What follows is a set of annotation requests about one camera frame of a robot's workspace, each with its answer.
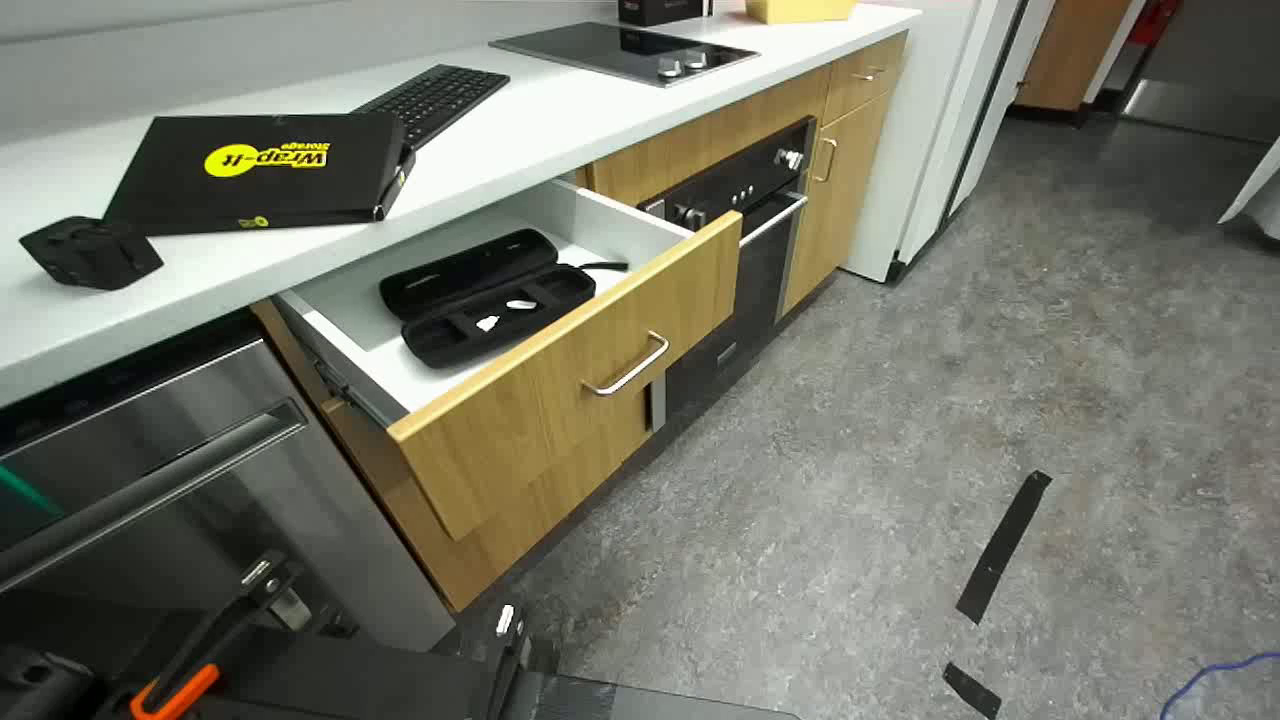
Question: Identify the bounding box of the open black zipper case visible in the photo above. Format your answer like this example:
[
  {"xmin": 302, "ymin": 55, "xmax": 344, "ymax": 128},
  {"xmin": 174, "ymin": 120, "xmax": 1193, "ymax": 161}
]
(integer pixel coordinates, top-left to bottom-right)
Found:
[{"xmin": 375, "ymin": 225, "xmax": 600, "ymax": 370}]

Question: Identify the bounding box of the long black tape strip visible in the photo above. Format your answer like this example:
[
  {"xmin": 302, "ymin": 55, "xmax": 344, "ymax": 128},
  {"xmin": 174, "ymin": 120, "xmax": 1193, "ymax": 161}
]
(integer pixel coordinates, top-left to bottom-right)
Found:
[{"xmin": 953, "ymin": 469, "xmax": 1057, "ymax": 627}]

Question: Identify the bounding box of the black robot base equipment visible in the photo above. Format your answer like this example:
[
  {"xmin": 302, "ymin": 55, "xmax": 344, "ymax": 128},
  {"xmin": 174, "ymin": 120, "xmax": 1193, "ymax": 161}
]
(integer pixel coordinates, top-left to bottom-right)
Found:
[{"xmin": 0, "ymin": 551, "xmax": 803, "ymax": 720}]

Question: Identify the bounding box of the silver drawer handle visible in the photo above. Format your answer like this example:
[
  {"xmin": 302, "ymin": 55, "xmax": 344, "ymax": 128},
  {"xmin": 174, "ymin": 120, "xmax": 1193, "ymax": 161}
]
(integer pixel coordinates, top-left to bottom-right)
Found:
[{"xmin": 582, "ymin": 328, "xmax": 675, "ymax": 402}]

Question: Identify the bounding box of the stainless steel dishwasher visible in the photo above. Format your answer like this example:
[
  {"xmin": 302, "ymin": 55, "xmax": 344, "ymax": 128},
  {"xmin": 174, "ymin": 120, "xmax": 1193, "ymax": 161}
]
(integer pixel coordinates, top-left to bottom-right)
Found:
[{"xmin": 0, "ymin": 306, "xmax": 459, "ymax": 658}]

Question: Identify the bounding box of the lower wooden cabinet front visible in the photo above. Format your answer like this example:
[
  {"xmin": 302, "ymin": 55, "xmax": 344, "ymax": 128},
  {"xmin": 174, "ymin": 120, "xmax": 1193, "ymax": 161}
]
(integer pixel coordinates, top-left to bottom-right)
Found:
[{"xmin": 251, "ymin": 299, "xmax": 672, "ymax": 617}]

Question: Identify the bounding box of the black built-in oven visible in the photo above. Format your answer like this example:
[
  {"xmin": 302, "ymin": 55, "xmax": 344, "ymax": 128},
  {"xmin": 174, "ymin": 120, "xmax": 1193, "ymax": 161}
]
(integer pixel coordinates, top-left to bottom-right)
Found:
[{"xmin": 641, "ymin": 117, "xmax": 819, "ymax": 434}]

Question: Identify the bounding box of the orange handled clamp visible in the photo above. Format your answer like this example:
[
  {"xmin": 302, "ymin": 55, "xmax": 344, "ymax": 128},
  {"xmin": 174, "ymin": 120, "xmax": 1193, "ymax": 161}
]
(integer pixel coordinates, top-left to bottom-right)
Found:
[{"xmin": 123, "ymin": 585, "xmax": 273, "ymax": 720}]

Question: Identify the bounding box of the brown wooden door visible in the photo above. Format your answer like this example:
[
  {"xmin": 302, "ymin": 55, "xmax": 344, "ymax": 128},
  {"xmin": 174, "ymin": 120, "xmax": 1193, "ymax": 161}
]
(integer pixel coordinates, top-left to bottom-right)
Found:
[{"xmin": 1015, "ymin": 0, "xmax": 1135, "ymax": 117}]

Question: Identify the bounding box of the short black tape strip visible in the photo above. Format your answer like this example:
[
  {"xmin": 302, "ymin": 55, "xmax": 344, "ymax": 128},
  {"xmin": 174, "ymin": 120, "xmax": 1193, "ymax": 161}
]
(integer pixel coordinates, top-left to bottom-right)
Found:
[{"xmin": 940, "ymin": 658, "xmax": 1004, "ymax": 720}]

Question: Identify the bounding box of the black bag yellow logo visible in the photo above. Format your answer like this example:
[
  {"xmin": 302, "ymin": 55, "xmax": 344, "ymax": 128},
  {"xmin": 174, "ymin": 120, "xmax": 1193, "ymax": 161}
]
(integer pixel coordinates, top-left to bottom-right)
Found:
[{"xmin": 100, "ymin": 108, "xmax": 422, "ymax": 234}]

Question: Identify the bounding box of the wooden drawer with white interior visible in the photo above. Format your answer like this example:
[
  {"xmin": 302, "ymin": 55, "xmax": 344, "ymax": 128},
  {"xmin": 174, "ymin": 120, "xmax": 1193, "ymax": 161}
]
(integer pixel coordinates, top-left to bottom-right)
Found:
[{"xmin": 273, "ymin": 178, "xmax": 749, "ymax": 544}]

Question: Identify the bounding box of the black induction cooktop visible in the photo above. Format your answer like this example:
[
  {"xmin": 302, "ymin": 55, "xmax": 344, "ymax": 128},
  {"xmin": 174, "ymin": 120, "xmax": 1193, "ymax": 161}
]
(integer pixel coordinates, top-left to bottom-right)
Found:
[{"xmin": 490, "ymin": 19, "xmax": 759, "ymax": 87}]

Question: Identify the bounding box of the black appliance on counter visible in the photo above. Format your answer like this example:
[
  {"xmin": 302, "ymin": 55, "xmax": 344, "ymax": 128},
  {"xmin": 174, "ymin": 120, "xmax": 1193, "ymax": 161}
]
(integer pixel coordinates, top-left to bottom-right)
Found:
[{"xmin": 616, "ymin": 0, "xmax": 716, "ymax": 26}]

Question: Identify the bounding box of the wooden cabinet door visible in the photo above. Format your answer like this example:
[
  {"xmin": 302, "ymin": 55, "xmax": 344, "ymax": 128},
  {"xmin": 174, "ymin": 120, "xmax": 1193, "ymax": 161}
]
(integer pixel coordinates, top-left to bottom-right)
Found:
[{"xmin": 780, "ymin": 81, "xmax": 906, "ymax": 320}]

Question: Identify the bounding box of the black keyboard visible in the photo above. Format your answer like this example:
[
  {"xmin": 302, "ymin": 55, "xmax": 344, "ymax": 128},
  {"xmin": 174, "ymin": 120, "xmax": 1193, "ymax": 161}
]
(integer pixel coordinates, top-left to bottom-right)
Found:
[{"xmin": 350, "ymin": 59, "xmax": 518, "ymax": 150}]

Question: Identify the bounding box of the yellow box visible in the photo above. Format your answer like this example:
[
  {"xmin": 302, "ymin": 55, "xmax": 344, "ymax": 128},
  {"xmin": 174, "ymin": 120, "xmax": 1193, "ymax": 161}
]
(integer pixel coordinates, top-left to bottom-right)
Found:
[{"xmin": 743, "ymin": 0, "xmax": 862, "ymax": 26}]

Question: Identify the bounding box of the blue cable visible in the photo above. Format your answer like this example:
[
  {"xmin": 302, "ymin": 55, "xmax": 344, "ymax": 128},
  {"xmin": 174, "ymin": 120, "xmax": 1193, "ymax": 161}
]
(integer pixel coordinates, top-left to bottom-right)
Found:
[{"xmin": 1158, "ymin": 648, "xmax": 1280, "ymax": 720}]

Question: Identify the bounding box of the white refrigerator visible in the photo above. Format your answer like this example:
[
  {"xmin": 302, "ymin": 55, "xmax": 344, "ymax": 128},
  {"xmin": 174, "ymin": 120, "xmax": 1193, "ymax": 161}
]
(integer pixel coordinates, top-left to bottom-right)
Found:
[{"xmin": 840, "ymin": 0, "xmax": 1028, "ymax": 287}]

